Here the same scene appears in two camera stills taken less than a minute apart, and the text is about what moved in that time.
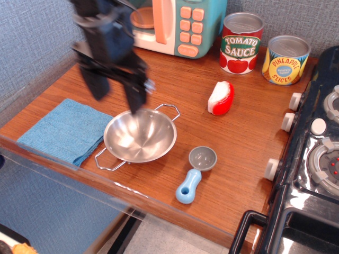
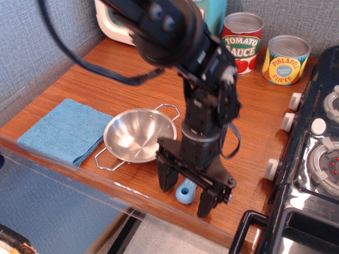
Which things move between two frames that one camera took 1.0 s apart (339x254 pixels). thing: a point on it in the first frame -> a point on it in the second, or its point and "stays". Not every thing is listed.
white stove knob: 287,121 stays
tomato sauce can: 240,42 stays
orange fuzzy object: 23,248 stays
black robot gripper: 135,73 -> 197,159
